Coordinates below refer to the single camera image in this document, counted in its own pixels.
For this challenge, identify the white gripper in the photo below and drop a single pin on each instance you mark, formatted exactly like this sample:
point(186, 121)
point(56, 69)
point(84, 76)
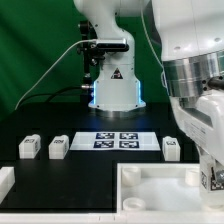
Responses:
point(204, 124)

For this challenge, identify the white square tabletop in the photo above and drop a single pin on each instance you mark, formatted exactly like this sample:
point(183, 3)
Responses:
point(149, 187)

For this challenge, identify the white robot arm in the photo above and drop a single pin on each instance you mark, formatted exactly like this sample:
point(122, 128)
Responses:
point(192, 39)

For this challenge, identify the white tag sheet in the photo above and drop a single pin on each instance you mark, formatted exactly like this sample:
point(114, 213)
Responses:
point(131, 141)

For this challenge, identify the white obstacle block left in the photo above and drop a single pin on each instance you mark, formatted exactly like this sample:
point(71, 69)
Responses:
point(7, 180)

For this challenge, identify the white front rail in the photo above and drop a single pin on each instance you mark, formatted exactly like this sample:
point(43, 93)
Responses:
point(142, 218)

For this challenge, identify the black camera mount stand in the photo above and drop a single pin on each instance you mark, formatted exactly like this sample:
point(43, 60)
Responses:
point(94, 51)

